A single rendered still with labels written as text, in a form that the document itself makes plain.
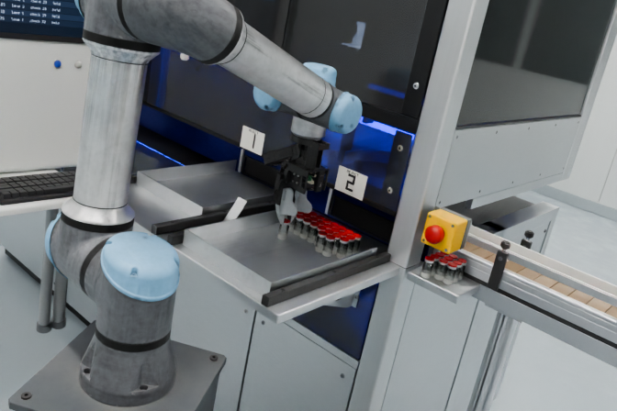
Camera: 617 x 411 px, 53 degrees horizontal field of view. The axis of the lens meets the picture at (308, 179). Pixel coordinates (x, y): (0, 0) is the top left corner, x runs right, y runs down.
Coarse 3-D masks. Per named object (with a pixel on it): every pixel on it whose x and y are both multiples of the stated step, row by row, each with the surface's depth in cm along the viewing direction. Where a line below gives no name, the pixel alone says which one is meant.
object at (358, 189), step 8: (344, 168) 148; (344, 176) 148; (360, 176) 146; (336, 184) 150; (344, 184) 149; (352, 184) 147; (360, 184) 146; (344, 192) 149; (352, 192) 148; (360, 192) 146
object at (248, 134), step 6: (246, 132) 169; (252, 132) 167; (258, 132) 166; (246, 138) 169; (252, 138) 167; (258, 138) 166; (240, 144) 171; (246, 144) 169; (258, 144) 166; (252, 150) 168; (258, 150) 166
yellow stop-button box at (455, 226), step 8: (432, 216) 134; (440, 216) 133; (448, 216) 134; (456, 216) 135; (464, 216) 136; (432, 224) 134; (440, 224) 133; (448, 224) 131; (456, 224) 130; (464, 224) 133; (448, 232) 132; (456, 232) 131; (464, 232) 134; (424, 240) 135; (448, 240) 132; (456, 240) 133; (464, 240) 136; (440, 248) 133; (448, 248) 132; (456, 248) 134
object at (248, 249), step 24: (264, 216) 148; (192, 240) 129; (216, 240) 136; (240, 240) 138; (264, 240) 141; (288, 240) 143; (216, 264) 125; (240, 264) 120; (264, 264) 129; (288, 264) 131; (312, 264) 133; (336, 264) 130; (264, 288) 116
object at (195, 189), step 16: (144, 176) 157; (160, 176) 164; (176, 176) 169; (192, 176) 173; (208, 176) 176; (224, 176) 178; (240, 176) 181; (160, 192) 154; (176, 192) 150; (192, 192) 161; (208, 192) 164; (224, 192) 166; (240, 192) 168; (256, 192) 171; (272, 192) 173; (192, 208) 146; (208, 208) 145; (224, 208) 149
